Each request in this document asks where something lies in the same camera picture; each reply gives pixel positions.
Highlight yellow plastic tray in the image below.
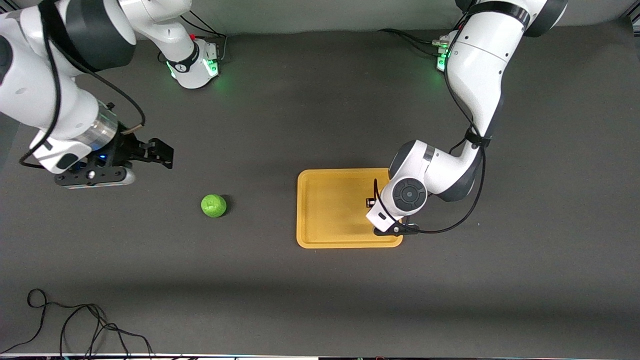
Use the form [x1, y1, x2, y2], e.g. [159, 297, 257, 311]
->
[296, 168, 404, 249]

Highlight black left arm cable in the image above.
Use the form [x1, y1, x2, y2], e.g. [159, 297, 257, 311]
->
[372, 10, 488, 236]

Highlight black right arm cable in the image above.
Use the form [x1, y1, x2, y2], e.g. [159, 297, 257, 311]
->
[19, 0, 147, 168]

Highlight black right arm base cables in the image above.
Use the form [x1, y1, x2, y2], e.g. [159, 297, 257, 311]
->
[177, 10, 229, 65]

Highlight loose thin black cable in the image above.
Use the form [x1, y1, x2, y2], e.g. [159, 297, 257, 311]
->
[0, 288, 156, 360]

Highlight black left arm base cables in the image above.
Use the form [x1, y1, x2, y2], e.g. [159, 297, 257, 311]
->
[377, 10, 468, 57]

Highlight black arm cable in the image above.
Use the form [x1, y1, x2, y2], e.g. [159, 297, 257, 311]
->
[372, 10, 488, 236]
[19, 0, 147, 168]

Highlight dark grey table mat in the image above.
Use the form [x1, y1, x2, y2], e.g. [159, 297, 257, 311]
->
[0, 20, 640, 357]

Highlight black arm base cables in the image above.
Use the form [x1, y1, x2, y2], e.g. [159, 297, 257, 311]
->
[377, 10, 468, 57]
[177, 10, 229, 65]

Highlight green apple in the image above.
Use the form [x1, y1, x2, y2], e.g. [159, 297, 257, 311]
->
[200, 194, 228, 218]

